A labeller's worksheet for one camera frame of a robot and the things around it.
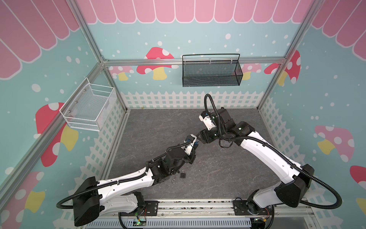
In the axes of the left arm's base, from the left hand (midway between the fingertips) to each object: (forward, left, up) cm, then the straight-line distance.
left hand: (195, 146), depth 74 cm
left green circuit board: (-32, +28, -23) cm, 48 cm away
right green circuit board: (-30, -34, -21) cm, 49 cm away
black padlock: (-8, +6, -21) cm, 23 cm away
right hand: (+5, -3, +4) cm, 7 cm away
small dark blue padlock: (-4, 0, +10) cm, 11 cm away
